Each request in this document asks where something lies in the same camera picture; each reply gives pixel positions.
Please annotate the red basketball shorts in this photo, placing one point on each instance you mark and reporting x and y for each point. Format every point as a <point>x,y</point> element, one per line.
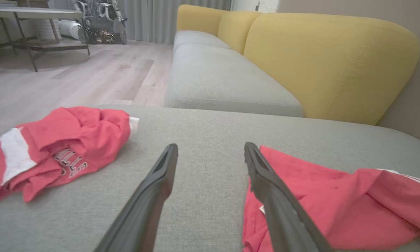
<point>91,133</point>

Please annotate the white cylinder appliance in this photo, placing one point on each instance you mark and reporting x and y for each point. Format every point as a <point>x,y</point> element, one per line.
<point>68,28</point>

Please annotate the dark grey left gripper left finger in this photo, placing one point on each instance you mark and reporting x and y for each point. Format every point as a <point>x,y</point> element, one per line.
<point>147,203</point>

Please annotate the grey pleated curtain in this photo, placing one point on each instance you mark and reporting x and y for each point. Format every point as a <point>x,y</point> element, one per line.
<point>150,17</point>

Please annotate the narrow yellow sofa backrest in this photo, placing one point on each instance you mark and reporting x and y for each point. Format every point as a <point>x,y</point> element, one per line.
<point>236,29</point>

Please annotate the yellow end sofa backrest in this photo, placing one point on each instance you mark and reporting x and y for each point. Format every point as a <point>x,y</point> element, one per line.
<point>196,17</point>

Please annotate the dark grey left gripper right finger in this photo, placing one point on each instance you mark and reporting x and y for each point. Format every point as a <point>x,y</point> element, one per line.
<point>283,217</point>

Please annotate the grey table with metal legs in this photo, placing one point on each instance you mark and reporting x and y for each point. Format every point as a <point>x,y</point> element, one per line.
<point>31,13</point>

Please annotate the white ribbed container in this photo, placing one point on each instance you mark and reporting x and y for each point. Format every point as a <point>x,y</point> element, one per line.
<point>45,29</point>

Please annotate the grey sofa seat cushion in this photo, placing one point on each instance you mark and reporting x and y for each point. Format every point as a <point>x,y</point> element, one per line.
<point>213,77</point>
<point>196,36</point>

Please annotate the black white background robot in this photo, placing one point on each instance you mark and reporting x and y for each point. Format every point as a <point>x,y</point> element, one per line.
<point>101,24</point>

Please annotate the red basketball jersey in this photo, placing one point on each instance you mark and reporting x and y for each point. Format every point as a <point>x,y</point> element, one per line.
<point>353,203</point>

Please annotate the large yellow sofa backrest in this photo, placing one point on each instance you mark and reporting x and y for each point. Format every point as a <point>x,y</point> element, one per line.
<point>336,63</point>

